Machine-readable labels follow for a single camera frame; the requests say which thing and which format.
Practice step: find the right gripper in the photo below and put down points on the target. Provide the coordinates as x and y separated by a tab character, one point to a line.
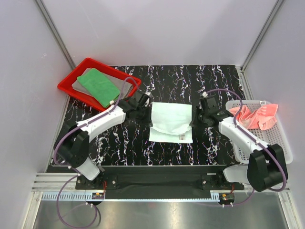
194	121

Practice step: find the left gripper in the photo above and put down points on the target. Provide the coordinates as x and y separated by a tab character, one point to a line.
147	121

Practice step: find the white cloth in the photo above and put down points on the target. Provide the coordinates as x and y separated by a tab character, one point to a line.
171	123

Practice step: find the grey towel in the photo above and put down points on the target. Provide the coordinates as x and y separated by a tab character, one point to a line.
125	87

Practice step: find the pink cloth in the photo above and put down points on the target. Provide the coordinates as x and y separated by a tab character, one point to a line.
262	118

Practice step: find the green towel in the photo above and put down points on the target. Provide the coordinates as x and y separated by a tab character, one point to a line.
99	86

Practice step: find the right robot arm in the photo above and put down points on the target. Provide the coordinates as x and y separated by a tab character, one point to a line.
266	166

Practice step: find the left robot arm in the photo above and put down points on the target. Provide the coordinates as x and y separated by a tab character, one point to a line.
72	144

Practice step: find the white perforated basket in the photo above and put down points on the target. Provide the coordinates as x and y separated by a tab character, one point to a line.
274	135

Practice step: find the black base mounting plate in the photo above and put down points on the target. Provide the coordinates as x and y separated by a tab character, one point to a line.
160	182

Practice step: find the red plastic tray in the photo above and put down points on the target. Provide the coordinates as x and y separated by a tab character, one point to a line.
66	84

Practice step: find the right connector board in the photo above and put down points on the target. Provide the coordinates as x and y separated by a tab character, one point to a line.
228	197

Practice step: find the connector board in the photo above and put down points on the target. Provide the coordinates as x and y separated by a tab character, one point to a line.
98	195
228	197

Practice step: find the left connector board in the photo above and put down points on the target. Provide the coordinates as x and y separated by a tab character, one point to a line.
98	195

